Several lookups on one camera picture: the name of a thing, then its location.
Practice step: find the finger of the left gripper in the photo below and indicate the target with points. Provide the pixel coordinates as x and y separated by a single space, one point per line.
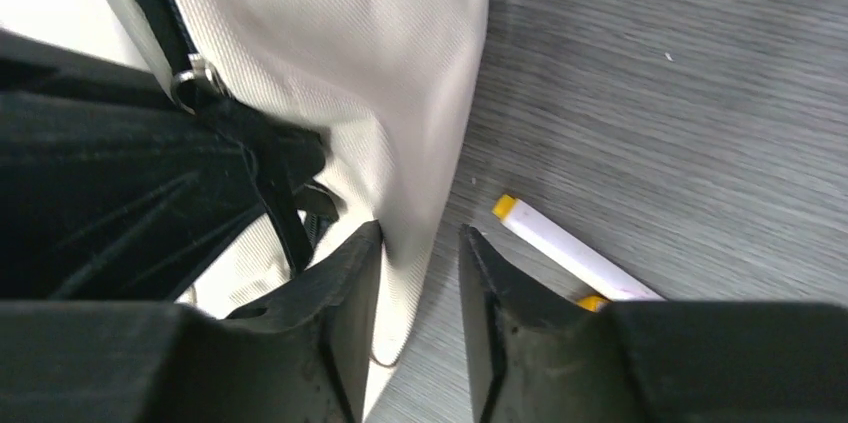
110 192

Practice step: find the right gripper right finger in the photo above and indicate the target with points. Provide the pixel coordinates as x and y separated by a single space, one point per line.
534 356

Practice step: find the yellow capped white marker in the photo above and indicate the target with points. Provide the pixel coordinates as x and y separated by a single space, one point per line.
609 281

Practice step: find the beige canvas backpack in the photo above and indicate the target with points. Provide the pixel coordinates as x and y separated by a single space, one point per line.
390 83

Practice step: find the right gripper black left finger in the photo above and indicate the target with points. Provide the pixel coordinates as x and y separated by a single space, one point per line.
297 354

